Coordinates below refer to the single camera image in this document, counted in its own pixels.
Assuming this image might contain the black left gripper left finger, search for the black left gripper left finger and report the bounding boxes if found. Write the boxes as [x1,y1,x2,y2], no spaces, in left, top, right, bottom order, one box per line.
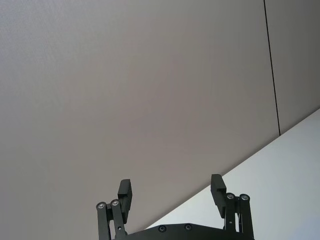
[96,178,133,240]

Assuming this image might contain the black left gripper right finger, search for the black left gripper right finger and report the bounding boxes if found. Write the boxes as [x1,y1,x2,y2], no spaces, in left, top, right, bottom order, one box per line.
[210,174,255,240]

